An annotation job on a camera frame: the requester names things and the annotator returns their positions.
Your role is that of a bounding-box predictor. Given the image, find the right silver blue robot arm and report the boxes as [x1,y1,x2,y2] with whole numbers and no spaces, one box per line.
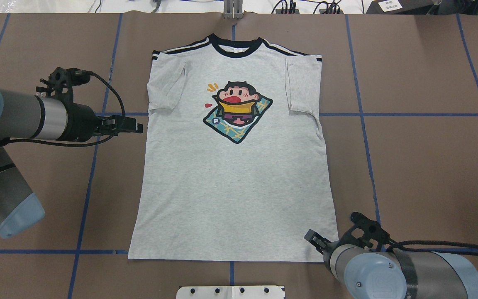
[304,230,478,299]

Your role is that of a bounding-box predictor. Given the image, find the aluminium frame post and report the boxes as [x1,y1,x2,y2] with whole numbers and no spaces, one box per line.
[222,0,244,20]

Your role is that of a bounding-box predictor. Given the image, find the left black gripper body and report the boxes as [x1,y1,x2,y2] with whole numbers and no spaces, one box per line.
[67,103,117,142]

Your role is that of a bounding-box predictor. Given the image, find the grey cartoon print t-shirt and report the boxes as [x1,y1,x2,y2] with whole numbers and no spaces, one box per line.
[128,34,338,262]

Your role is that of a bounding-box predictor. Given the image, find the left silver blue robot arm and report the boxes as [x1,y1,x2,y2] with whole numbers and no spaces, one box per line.
[0,83,144,239]

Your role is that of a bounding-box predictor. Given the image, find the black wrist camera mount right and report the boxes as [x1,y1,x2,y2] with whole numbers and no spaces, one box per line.
[339,211,395,252]

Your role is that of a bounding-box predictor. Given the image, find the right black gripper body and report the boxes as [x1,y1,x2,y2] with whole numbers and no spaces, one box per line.
[316,237,339,255]

